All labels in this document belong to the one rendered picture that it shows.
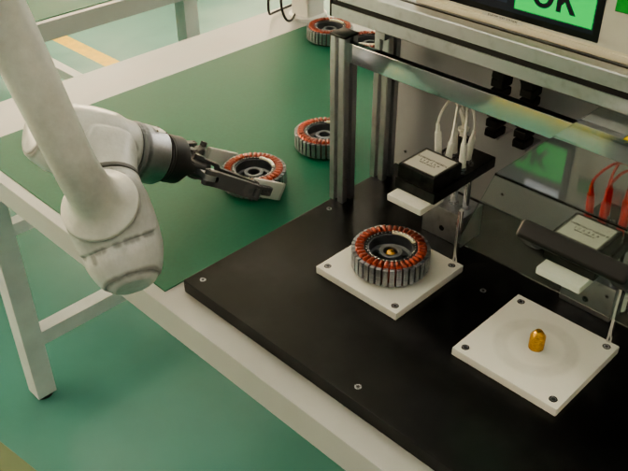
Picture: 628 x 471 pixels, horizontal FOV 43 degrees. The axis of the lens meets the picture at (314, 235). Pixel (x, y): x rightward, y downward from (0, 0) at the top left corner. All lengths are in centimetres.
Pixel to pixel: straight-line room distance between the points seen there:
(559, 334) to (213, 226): 56
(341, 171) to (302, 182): 14
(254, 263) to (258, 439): 84
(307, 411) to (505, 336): 27
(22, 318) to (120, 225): 96
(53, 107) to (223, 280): 36
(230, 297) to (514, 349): 39
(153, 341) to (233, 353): 117
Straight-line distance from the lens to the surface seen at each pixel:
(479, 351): 104
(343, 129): 125
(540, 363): 104
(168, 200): 139
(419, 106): 136
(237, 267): 118
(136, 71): 189
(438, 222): 124
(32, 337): 202
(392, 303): 110
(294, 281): 115
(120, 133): 117
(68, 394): 215
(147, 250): 106
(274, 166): 139
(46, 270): 257
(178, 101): 172
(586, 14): 101
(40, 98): 95
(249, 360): 107
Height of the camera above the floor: 148
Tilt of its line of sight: 35 degrees down
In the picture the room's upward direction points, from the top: straight up
